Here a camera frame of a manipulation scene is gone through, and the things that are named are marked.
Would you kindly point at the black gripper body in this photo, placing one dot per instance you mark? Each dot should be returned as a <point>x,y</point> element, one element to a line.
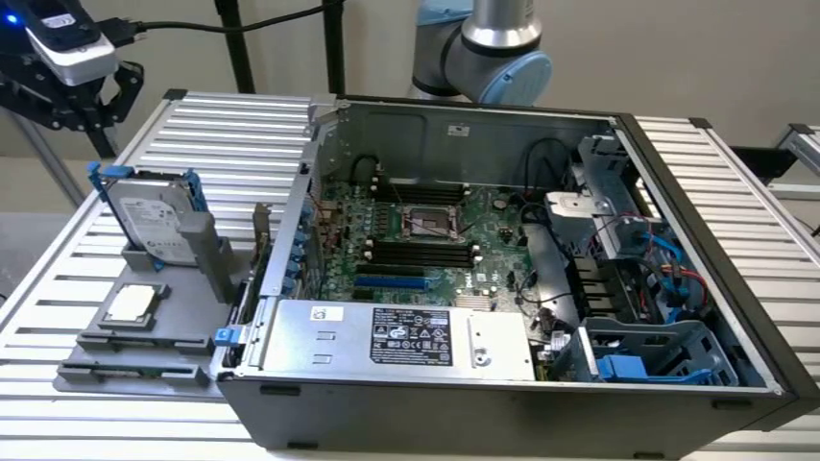
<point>13,33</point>

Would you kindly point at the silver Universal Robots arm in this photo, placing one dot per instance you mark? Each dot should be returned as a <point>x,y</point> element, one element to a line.
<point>487,43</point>

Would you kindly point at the hard disk in blue caddy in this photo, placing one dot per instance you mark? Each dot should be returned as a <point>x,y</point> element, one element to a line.
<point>151,216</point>

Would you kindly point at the metal disk bay cage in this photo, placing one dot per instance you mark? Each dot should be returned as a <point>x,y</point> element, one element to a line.
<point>599,201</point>

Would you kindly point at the grey-blue plastic disk bay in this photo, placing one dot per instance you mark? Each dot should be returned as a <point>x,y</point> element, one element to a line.
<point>665,350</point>

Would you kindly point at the grey metal stand leg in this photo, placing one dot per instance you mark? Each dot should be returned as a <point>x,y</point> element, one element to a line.
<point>48,158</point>

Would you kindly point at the black stand pole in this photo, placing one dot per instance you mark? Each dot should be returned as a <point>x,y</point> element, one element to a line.
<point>239,53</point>
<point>335,53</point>

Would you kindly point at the silver CPU chip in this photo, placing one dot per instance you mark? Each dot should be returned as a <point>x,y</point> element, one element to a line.
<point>131,302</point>

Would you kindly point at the grey parts rack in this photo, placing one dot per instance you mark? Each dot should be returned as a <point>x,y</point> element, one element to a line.
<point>185,298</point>

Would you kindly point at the black RAM slot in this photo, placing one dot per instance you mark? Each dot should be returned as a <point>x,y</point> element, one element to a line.
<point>423,253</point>
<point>419,192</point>

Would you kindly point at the green RAM stick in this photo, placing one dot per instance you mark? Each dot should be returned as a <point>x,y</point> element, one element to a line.
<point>144,343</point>
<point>131,373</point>

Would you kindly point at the CPU socket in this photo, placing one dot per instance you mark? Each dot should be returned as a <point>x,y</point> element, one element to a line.
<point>431,222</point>

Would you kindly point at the blue case latch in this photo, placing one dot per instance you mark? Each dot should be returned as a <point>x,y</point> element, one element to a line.
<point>231,336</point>

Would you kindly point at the black expansion slot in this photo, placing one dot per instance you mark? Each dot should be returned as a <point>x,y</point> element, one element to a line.
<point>387,270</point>

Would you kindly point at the blue expansion slot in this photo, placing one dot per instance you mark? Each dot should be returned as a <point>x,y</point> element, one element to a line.
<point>391,283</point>

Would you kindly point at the round coin battery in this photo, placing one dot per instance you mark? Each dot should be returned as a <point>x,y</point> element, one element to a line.
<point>500,202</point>

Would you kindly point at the silver power supply unit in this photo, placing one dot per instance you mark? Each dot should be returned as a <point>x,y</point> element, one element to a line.
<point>359,341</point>

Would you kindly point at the green motherboard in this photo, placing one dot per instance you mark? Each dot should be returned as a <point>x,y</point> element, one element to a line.
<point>493,249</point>

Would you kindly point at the silver chipset heatsink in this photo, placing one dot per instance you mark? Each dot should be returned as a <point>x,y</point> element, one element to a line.
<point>477,302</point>

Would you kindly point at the black fan shroud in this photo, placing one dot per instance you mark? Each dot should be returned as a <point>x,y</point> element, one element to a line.
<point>605,288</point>

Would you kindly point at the black open PC case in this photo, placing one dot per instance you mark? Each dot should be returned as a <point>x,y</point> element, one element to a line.
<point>500,413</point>

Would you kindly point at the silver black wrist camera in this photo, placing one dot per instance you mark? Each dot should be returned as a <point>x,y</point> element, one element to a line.
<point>72,48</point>

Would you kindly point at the graphics card with metal bracket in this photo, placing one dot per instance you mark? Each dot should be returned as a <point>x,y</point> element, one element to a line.
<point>261,240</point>

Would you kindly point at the white sticker on case wall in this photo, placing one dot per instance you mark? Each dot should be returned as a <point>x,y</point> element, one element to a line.
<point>459,130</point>

